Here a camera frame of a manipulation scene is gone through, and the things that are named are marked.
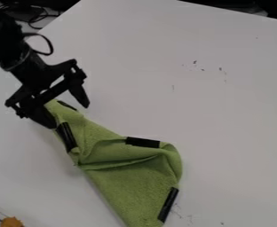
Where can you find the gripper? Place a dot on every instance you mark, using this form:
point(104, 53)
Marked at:
point(36, 76)

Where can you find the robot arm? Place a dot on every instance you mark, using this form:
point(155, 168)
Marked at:
point(4, 38)

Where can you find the green cloth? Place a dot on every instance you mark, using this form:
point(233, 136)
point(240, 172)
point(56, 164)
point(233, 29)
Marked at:
point(129, 171)

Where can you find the orange toy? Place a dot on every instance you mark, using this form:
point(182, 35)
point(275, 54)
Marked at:
point(12, 222)

